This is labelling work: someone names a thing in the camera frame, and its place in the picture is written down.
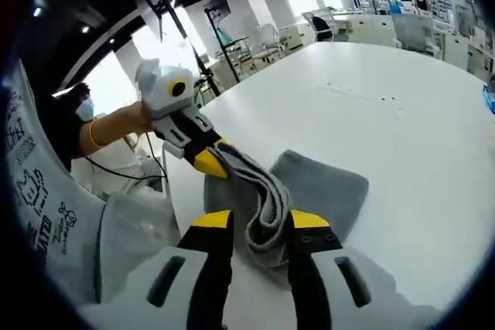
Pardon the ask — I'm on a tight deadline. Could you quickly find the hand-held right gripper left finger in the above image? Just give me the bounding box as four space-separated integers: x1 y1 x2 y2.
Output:
79 209 235 330

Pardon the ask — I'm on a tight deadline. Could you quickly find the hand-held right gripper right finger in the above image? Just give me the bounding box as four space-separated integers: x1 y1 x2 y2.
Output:
288 209 438 330

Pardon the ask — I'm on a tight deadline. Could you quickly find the grey towel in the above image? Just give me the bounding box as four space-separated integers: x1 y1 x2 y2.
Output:
202 141 370 270

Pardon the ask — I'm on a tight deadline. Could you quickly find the person's left hand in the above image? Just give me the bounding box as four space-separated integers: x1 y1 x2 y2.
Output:
128 100 156 133

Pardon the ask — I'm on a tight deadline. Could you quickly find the black tripod stand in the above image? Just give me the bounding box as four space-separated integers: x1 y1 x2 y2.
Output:
128 0 222 98

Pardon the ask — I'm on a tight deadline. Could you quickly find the black monitor stand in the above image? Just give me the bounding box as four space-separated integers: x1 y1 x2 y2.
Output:
203 0 253 84

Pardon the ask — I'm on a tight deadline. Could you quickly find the person's head with mask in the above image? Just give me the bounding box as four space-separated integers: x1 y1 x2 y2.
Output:
72 82 96 123

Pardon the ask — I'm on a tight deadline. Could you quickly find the white office chair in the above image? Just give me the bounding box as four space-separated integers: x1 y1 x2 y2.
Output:
256 23 284 61

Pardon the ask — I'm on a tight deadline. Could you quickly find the person's black sleeve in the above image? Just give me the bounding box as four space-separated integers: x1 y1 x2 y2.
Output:
49 93 85 172

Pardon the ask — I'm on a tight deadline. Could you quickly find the white table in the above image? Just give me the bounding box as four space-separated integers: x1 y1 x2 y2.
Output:
161 41 495 310

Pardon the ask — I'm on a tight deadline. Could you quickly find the person's white printed clothing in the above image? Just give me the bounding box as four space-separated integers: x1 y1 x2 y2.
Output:
0 58 106 294

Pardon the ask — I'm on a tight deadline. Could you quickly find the black office chair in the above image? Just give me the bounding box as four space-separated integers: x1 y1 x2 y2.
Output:
310 15 336 43

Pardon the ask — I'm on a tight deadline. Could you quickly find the white cabinet row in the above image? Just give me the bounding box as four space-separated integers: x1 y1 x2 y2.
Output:
331 11 495 76

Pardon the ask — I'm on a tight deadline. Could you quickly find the blue packet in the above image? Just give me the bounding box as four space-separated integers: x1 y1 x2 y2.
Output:
480 81 495 115

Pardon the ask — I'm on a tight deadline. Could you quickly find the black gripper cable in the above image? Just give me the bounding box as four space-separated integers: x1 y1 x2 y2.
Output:
85 131 168 182

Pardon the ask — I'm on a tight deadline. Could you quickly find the gold bracelet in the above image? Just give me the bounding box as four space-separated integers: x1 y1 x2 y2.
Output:
87 119 101 149

